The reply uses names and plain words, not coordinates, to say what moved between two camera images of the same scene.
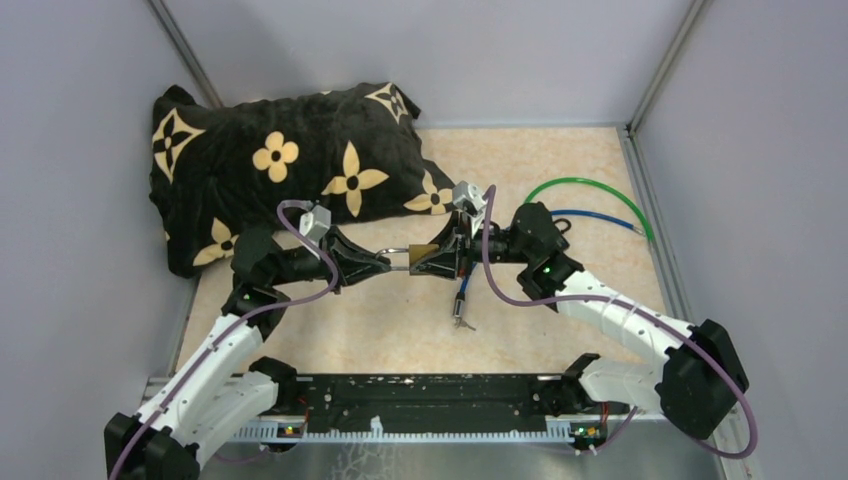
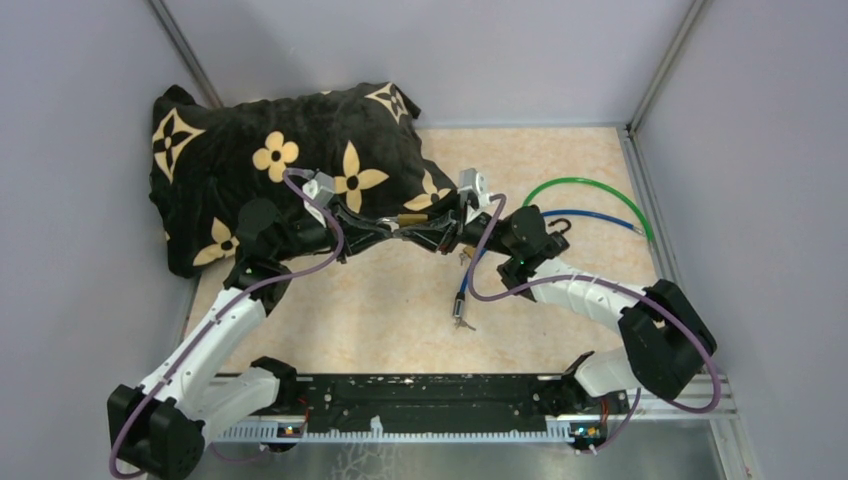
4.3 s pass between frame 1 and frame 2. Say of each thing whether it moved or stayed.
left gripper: moved
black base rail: stayed
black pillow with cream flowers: stayed
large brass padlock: moved
